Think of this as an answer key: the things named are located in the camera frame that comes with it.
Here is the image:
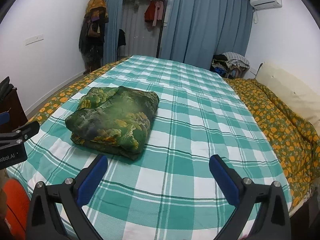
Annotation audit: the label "blue curtain left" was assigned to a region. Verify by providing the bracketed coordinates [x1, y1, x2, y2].
[103, 0, 123, 64]

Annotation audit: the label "white air conditioner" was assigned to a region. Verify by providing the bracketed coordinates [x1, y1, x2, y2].
[250, 0, 282, 10]

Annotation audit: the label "red hanging garment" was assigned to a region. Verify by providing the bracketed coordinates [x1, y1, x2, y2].
[144, 1, 156, 22]

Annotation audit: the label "black clothes on nightstand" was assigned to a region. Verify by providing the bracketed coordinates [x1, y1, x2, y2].
[0, 76, 14, 101]

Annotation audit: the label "orange fleece trousers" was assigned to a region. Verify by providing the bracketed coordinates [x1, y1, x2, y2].
[3, 179, 30, 239]

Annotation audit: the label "blue curtain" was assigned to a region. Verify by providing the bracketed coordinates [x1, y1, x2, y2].
[103, 0, 123, 64]
[159, 0, 253, 69]

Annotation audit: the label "clothes pile on chair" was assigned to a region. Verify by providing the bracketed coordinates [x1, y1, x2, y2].
[209, 51, 250, 79]

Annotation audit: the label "blue curtain right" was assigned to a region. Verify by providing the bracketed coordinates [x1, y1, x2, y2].
[159, 0, 253, 69]

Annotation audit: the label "pink hanging garment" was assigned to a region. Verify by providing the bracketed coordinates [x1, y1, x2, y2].
[152, 1, 164, 27]

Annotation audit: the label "black garment on rail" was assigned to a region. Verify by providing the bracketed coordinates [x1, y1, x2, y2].
[118, 29, 126, 47]

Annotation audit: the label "orange floral green quilt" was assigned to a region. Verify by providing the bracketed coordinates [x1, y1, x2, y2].
[23, 56, 319, 206]

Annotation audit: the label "white wall switch plate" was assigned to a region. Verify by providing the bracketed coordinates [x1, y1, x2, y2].
[24, 34, 44, 46]

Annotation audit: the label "teal white checked bedsheet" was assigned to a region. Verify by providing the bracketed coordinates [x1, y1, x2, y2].
[8, 56, 292, 239]

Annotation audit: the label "green landscape print jacket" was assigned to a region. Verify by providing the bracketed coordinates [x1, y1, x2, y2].
[65, 86, 159, 160]

